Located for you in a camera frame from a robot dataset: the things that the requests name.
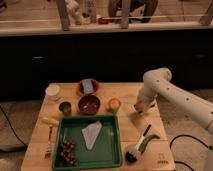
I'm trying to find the black cable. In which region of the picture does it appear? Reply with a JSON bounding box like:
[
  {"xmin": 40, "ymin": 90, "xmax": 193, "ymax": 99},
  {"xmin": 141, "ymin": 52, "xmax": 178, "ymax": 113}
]
[
  {"xmin": 169, "ymin": 134, "xmax": 213, "ymax": 171},
  {"xmin": 0, "ymin": 104, "xmax": 29, "ymax": 154}
]

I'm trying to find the dark red grape bunch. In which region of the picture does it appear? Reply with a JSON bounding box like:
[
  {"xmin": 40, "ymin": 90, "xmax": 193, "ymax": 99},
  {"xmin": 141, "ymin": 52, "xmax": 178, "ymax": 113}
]
[{"xmin": 60, "ymin": 140, "xmax": 77, "ymax": 166}]

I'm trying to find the green plastic tray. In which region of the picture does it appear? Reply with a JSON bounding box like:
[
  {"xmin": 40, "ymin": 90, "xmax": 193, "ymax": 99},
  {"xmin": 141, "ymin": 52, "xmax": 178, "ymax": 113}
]
[{"xmin": 52, "ymin": 115, "xmax": 122, "ymax": 171}]

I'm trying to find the small dark metal cup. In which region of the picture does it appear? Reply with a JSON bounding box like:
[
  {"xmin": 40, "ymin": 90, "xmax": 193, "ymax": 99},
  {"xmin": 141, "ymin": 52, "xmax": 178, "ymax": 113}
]
[{"xmin": 59, "ymin": 101, "xmax": 72, "ymax": 116}]

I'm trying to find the white folded cloth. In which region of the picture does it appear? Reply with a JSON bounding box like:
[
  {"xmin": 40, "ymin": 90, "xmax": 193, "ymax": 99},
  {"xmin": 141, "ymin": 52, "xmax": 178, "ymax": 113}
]
[{"xmin": 82, "ymin": 121, "xmax": 102, "ymax": 150}]

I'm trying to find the yellow handled fork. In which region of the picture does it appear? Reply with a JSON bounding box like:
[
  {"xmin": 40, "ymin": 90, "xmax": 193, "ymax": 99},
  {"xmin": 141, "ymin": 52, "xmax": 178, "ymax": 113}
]
[{"xmin": 42, "ymin": 117, "xmax": 59, "ymax": 158}]

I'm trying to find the green vegetable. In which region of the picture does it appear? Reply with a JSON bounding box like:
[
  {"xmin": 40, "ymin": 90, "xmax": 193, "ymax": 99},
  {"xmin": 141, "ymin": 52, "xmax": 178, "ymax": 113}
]
[{"xmin": 139, "ymin": 134, "xmax": 160, "ymax": 154}]

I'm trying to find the dark purple bowl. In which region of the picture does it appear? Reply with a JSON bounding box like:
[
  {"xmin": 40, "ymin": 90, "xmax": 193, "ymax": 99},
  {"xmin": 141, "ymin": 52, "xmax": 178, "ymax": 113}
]
[{"xmin": 78, "ymin": 95, "xmax": 100, "ymax": 115}]

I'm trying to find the black cable right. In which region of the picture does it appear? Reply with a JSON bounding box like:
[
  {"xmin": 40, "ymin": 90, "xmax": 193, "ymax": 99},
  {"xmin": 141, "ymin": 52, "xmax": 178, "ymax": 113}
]
[{"xmin": 169, "ymin": 134, "xmax": 213, "ymax": 171}]

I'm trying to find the white plastic cup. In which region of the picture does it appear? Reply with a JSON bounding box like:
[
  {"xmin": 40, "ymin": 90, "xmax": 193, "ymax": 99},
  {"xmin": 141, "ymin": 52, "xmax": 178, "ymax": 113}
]
[{"xmin": 45, "ymin": 84, "xmax": 60, "ymax": 101}]

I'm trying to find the black cable left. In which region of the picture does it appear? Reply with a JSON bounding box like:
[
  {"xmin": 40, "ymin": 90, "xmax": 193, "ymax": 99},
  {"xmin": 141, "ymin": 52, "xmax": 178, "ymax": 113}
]
[{"xmin": 0, "ymin": 104, "xmax": 29, "ymax": 154}]

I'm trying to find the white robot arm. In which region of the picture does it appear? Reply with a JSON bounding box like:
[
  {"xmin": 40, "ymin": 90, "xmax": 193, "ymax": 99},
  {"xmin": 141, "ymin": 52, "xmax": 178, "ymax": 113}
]
[{"xmin": 135, "ymin": 68, "xmax": 213, "ymax": 146}]

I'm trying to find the blue sponge block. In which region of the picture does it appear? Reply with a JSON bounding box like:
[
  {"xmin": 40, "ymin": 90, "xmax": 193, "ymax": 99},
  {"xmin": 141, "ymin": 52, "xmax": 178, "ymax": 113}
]
[{"xmin": 82, "ymin": 79, "xmax": 94, "ymax": 95}]

